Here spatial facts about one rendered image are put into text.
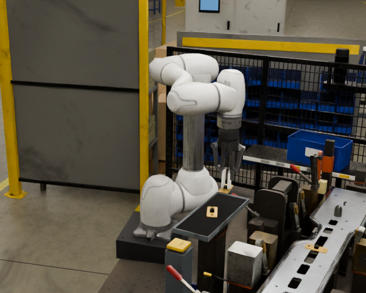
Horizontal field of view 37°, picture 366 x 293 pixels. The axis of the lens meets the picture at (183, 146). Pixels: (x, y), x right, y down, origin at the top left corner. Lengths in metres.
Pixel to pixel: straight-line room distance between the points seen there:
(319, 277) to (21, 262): 2.58
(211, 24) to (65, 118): 4.82
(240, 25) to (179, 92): 7.25
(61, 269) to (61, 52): 1.76
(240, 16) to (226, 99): 7.17
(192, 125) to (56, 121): 2.41
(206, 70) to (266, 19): 6.56
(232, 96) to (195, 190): 0.80
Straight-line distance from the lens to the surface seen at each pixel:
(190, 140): 2.57
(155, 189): 2.53
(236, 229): 2.94
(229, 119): 1.96
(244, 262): 1.88
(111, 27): 4.45
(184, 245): 1.80
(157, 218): 2.58
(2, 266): 4.11
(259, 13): 9.02
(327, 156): 2.86
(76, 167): 4.86
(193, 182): 2.60
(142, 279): 2.50
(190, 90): 1.85
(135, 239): 2.62
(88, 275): 3.89
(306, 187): 2.62
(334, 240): 2.27
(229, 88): 1.92
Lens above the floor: 2.03
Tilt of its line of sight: 18 degrees down
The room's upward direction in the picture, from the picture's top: 1 degrees clockwise
